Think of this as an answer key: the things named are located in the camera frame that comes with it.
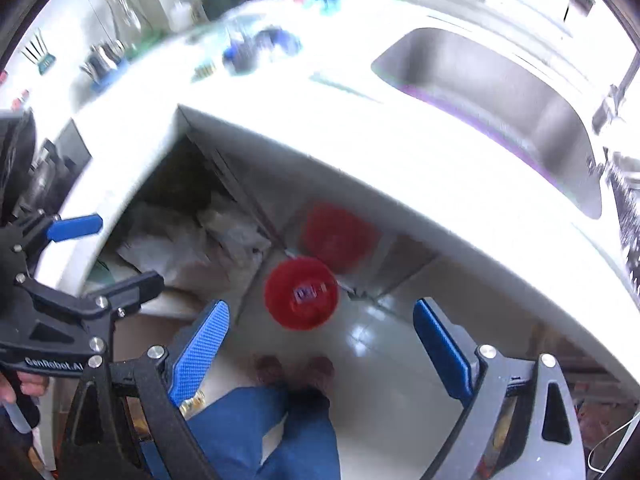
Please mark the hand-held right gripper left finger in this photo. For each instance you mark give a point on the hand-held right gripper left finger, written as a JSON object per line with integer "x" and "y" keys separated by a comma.
{"x": 200, "y": 350}

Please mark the person's left hand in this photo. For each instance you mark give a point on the person's left hand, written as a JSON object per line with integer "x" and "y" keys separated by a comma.
{"x": 27, "y": 386}

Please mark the large white woven sack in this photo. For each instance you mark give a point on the large white woven sack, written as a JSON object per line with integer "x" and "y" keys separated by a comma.
{"x": 160, "y": 255}

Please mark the red plastic bin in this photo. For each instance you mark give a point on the red plastic bin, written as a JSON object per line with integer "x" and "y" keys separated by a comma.
{"x": 285, "y": 280}

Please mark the dark mug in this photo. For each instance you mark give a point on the dark mug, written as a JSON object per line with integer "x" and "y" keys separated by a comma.
{"x": 220, "y": 5}

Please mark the person's legs in jeans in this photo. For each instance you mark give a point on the person's legs in jeans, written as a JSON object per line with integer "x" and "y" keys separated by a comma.
{"x": 225, "y": 435}

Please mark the white lidded jar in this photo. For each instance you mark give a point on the white lidded jar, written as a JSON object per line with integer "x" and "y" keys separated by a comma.
{"x": 181, "y": 15}

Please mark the steel cabinet door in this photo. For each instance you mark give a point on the steel cabinet door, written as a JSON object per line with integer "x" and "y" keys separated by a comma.
{"x": 450, "y": 290}
{"x": 350, "y": 260}

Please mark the blue dish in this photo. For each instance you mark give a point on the blue dish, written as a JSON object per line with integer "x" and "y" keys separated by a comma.
{"x": 110, "y": 80}

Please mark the steel teapot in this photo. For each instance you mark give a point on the steel teapot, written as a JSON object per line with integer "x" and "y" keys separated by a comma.
{"x": 102, "y": 60}

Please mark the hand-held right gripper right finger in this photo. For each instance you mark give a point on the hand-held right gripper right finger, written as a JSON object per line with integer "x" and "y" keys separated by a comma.
{"x": 445, "y": 355}

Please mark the stainless steel sink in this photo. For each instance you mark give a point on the stainless steel sink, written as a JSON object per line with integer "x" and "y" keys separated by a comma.
{"x": 475, "y": 90}

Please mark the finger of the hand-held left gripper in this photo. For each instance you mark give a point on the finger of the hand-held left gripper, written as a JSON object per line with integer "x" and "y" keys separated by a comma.
{"x": 75, "y": 227}
{"x": 135, "y": 290}

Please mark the pink patterned slipper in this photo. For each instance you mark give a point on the pink patterned slipper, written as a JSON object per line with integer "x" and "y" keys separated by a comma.
{"x": 320, "y": 370}
{"x": 270, "y": 370}

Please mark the white plastic bag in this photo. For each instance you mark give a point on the white plastic bag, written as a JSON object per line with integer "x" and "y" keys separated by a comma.
{"x": 235, "y": 235}

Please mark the glass carafe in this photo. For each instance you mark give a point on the glass carafe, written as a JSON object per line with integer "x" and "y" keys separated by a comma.
{"x": 122, "y": 10}

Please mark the person's right leg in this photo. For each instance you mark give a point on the person's right leg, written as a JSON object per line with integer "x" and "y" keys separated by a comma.
{"x": 305, "y": 445}

